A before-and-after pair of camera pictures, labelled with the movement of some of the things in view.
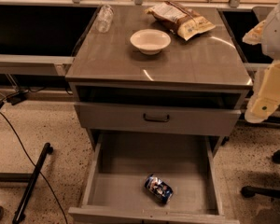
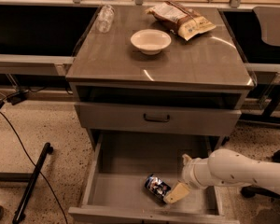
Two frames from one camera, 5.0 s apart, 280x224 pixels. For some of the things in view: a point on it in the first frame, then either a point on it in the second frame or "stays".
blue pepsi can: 158,189 stays
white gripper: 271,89 to 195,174
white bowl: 149,41 stays
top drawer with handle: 156,116 stays
